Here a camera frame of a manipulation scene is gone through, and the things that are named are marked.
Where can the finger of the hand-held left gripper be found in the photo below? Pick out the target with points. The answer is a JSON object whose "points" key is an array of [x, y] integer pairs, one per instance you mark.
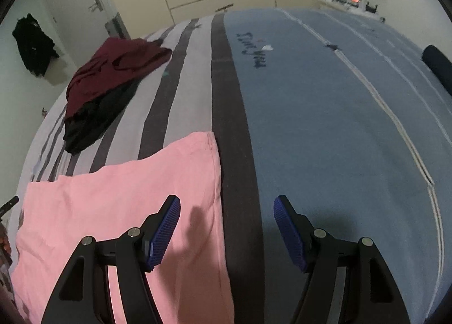
{"points": [[9, 203]]}

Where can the grey suitcase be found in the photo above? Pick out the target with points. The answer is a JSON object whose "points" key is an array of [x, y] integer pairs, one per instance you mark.
{"points": [[116, 25]]}

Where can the pink garment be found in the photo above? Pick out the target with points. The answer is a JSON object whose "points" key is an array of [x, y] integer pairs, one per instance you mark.
{"points": [[116, 204]]}

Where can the black hanging jacket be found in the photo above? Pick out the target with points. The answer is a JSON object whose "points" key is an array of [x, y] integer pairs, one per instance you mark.
{"points": [[33, 44]]}

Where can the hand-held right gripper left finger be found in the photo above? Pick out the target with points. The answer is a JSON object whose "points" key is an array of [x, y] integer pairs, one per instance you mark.
{"points": [[164, 232]]}

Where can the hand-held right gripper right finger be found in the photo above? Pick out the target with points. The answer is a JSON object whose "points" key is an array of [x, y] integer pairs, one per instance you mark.
{"points": [[287, 232]]}

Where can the dark bolster pillow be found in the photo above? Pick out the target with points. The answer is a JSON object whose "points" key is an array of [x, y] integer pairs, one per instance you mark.
{"points": [[439, 60]]}

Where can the maroon garment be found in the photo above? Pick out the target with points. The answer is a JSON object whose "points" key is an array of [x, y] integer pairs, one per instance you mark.
{"points": [[106, 69]]}

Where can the white nightstand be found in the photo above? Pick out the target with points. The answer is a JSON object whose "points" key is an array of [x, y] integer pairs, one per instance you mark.
{"points": [[353, 4]]}

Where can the black garment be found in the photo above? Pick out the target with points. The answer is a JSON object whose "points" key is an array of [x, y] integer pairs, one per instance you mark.
{"points": [[91, 122]]}

